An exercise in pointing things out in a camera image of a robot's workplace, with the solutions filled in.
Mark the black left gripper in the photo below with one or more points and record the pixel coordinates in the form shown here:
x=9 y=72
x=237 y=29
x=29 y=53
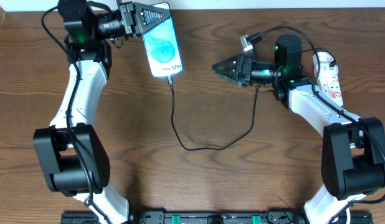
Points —
x=129 y=19

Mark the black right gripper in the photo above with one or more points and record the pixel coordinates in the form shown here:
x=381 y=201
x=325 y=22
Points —
x=245 y=70

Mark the blue Samsung Galaxy smartphone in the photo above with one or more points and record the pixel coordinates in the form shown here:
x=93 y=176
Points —
x=162 y=50

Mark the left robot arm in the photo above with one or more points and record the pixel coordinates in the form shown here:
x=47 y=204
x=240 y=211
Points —
x=69 y=151

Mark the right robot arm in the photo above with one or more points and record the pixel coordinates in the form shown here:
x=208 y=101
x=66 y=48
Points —
x=353 y=148

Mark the white power strip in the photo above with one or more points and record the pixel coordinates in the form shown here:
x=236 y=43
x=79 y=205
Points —
x=330 y=86

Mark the white USB wall charger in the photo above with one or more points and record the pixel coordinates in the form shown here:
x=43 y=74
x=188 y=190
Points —
x=325 y=65

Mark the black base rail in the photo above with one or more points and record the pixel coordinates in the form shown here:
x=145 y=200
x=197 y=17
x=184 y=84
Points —
x=158 y=217

